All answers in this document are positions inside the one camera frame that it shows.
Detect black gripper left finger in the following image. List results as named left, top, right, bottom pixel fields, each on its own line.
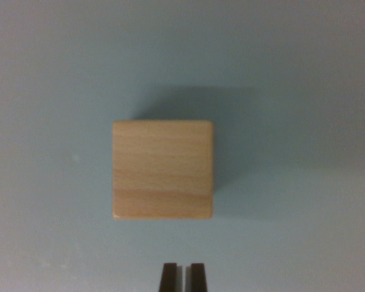
left=158, top=263, right=185, bottom=292

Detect light wooden cube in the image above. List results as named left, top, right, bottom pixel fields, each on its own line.
left=111, top=119, right=215, bottom=220

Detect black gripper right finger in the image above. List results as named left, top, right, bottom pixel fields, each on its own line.
left=185, top=263, right=209, bottom=292

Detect pale blue plastic tray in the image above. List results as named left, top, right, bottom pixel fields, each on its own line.
left=0, top=0, right=365, bottom=292

